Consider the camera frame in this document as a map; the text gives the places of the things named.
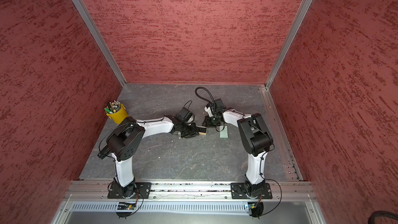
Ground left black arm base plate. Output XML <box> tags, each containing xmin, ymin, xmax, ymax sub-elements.
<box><xmin>107</xmin><ymin>181</ymin><xmax>152</xmax><ymax>200</ymax></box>

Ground left aluminium corner post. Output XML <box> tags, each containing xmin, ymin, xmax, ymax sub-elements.
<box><xmin>72</xmin><ymin>0</ymin><xmax>127</xmax><ymax>87</ymax></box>

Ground black cable bottom right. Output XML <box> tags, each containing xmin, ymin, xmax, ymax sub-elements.
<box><xmin>369</xmin><ymin>211</ymin><xmax>398</xmax><ymax>224</ymax></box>

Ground front aluminium rail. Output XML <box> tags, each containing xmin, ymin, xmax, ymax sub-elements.
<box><xmin>63</xmin><ymin>179</ymin><xmax>318</xmax><ymax>202</ymax></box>

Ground pens in cup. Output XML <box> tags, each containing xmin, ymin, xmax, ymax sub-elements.
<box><xmin>104</xmin><ymin>101</ymin><xmax>121</xmax><ymax>114</ymax></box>

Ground yellow pen cup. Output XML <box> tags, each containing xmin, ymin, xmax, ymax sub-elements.
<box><xmin>106</xmin><ymin>104</ymin><xmax>129</xmax><ymax>124</ymax></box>

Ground pale green lift-off lid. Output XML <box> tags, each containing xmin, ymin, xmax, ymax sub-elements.
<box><xmin>219</xmin><ymin>125</ymin><xmax>229</xmax><ymax>139</ymax></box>

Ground right aluminium corner post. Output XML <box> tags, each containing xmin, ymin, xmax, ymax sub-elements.
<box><xmin>265</xmin><ymin>0</ymin><xmax>313</xmax><ymax>90</ymax></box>

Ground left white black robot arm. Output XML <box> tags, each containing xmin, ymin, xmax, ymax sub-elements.
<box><xmin>97</xmin><ymin>115</ymin><xmax>199</xmax><ymax>199</ymax></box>

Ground orange black box base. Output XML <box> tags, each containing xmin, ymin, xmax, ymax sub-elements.
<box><xmin>197</xmin><ymin>126</ymin><xmax>207</xmax><ymax>135</ymax></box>

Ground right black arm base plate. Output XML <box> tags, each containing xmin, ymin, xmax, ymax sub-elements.
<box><xmin>230</xmin><ymin>182</ymin><xmax>273</xmax><ymax>200</ymax></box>

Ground aluminium corner post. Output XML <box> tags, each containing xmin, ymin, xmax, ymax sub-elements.
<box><xmin>72</xmin><ymin>0</ymin><xmax>127</xmax><ymax>87</ymax></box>
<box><xmin>265</xmin><ymin>0</ymin><xmax>313</xmax><ymax>90</ymax></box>

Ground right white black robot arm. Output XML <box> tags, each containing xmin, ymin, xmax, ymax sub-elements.
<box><xmin>203</xmin><ymin>106</ymin><xmax>275</xmax><ymax>199</ymax></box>

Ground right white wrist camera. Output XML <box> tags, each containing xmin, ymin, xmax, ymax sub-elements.
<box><xmin>204</xmin><ymin>99</ymin><xmax>227</xmax><ymax>117</ymax></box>

